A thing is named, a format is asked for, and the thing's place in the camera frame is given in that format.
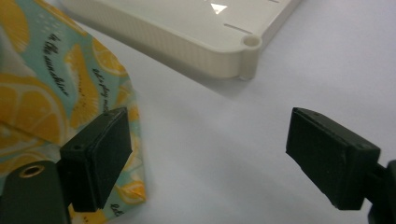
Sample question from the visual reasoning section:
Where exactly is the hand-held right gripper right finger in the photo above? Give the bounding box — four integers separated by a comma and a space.
285, 106, 381, 211

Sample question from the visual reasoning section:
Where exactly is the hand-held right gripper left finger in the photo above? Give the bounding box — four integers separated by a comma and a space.
59, 106, 134, 213

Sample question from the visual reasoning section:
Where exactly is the lemon print cloth bag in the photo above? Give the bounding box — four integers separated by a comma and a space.
0, 0, 148, 224

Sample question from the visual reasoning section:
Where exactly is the white plastic tray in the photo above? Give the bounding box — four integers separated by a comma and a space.
60, 0, 303, 81

